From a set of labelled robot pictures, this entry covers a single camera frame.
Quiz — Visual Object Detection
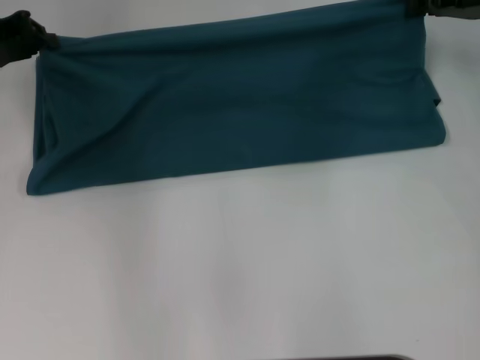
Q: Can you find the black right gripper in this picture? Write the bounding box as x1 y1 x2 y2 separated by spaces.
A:
406 0 480 20

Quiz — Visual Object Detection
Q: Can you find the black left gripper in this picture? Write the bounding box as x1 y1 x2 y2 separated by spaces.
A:
0 10 62 69

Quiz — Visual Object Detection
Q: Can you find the teal T-shirt with pink print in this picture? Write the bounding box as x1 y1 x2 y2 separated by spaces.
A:
25 0 449 199

